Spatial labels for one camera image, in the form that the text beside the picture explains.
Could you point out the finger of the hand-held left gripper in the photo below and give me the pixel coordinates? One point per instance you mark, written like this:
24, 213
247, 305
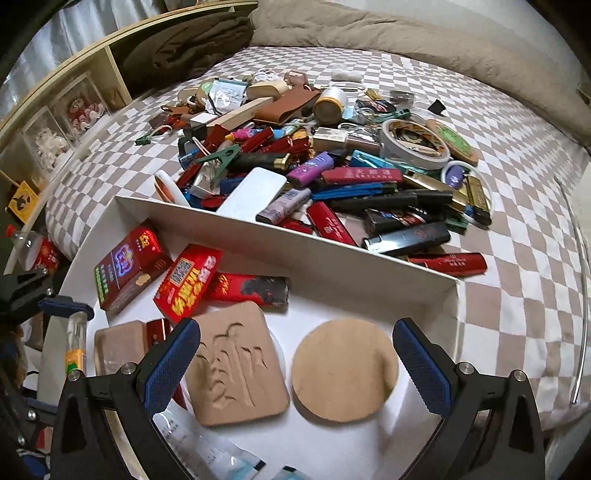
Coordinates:
64, 307
39, 410

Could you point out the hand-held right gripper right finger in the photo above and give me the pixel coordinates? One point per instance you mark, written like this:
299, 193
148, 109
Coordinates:
420, 364

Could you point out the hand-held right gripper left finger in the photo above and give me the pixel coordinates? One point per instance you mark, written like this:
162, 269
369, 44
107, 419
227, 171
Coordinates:
171, 364

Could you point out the clear lighter orange green label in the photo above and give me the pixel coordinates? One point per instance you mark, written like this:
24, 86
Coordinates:
76, 355

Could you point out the red packet yellow print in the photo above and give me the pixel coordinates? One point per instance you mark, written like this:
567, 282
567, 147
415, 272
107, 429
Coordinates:
187, 286

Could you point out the red black packet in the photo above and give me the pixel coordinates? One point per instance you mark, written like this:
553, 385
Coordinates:
249, 288

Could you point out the white cardboard box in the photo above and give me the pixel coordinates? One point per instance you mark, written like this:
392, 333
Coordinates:
323, 300

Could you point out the blue round container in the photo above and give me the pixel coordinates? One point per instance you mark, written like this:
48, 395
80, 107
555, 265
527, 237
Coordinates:
455, 175

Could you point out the dark red lighter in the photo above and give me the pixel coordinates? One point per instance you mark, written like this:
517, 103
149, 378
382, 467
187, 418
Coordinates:
159, 330

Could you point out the red package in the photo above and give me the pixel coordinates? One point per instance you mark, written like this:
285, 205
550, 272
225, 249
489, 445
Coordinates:
48, 256

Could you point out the brown rectangular block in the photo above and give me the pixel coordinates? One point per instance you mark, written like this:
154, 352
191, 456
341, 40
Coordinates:
120, 348

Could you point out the square carved wooden coaster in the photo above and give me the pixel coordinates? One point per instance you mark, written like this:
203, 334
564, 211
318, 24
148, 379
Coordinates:
235, 362

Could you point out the clear plastic bottle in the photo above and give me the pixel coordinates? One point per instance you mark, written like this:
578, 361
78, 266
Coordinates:
27, 244

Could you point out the red cigarette pack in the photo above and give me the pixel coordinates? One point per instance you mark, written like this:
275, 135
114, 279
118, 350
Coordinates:
127, 267

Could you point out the round wooden coaster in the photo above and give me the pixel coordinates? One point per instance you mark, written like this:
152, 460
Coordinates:
344, 369

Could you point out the clear white plastic packet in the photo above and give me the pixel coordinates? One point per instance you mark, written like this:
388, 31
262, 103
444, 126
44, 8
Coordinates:
198, 443

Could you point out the yellow card black figure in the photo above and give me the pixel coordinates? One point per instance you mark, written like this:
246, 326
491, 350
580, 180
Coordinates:
21, 201

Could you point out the checkered bed sheet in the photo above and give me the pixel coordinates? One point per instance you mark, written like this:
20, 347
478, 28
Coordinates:
508, 277

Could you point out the blue white sachet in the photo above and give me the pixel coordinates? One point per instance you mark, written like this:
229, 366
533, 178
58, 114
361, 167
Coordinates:
292, 474
249, 471

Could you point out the white rectangular case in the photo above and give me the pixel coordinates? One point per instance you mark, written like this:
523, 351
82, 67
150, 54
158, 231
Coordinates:
251, 194

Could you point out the display case red white figure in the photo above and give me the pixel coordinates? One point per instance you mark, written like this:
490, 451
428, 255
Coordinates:
85, 110

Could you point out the pile of lighters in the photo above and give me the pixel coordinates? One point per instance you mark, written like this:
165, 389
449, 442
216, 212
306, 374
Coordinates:
355, 174

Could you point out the white tape roll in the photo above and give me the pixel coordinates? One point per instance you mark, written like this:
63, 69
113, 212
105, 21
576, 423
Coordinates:
413, 150

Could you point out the green plastic clip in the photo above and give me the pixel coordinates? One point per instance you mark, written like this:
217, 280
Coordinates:
219, 154

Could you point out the cork coaster green print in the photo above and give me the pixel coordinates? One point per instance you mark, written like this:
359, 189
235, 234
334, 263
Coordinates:
457, 143

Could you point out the brown leather key holder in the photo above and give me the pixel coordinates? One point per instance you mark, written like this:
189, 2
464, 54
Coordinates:
180, 113

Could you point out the white charger plug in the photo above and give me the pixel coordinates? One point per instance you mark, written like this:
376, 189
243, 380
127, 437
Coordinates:
201, 119

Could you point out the wooden shelf unit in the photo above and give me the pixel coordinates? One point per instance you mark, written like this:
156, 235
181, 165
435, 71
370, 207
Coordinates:
113, 69

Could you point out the pale wooden block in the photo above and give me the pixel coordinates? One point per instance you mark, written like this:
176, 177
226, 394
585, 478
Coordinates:
235, 115

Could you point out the black folded tag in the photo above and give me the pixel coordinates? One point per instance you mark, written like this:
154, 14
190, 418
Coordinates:
436, 107

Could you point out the round green coaster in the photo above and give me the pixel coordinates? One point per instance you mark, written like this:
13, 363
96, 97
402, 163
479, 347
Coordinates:
206, 87

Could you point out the silver foil packet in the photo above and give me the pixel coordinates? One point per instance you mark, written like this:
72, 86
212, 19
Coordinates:
226, 94

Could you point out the small dark tin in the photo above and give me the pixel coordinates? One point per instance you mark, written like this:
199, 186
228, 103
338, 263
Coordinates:
401, 96

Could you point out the grey curtain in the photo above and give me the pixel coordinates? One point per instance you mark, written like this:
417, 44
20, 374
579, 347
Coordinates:
69, 37

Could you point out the white gold bottle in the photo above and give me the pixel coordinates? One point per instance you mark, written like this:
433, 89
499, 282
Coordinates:
330, 105

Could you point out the brown leather pouch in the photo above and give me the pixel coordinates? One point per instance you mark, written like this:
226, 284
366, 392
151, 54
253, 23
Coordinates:
286, 108

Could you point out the folded brown blanket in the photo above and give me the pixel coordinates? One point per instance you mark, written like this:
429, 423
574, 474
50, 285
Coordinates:
184, 46

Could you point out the oval wooden box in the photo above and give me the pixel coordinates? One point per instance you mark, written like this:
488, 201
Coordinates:
265, 90

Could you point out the white fluffy tuft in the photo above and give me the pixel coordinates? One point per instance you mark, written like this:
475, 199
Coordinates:
346, 74

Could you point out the pink small case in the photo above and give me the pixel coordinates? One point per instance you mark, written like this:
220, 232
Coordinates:
295, 77

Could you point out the beige duvet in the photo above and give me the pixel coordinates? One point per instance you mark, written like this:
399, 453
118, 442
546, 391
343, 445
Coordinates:
415, 32

